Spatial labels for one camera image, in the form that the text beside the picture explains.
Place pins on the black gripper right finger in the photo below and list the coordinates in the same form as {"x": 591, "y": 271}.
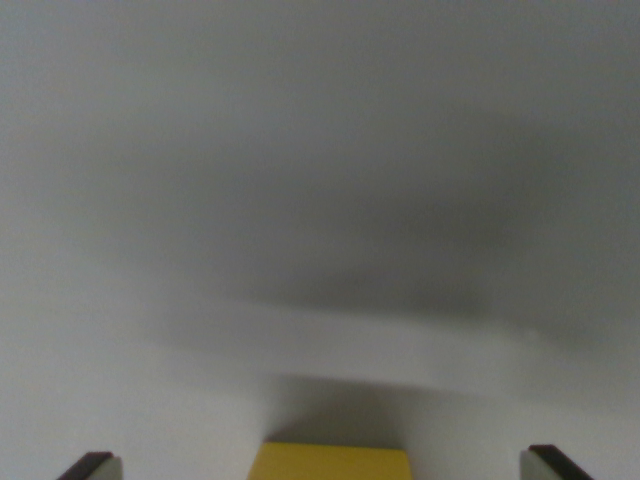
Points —
{"x": 545, "y": 467}

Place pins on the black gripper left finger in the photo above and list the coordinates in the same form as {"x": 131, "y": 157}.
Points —
{"x": 95, "y": 467}

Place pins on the yellow cube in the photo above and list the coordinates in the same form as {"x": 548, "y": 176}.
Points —
{"x": 330, "y": 462}

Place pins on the grey plastic bin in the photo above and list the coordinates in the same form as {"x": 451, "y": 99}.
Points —
{"x": 320, "y": 200}

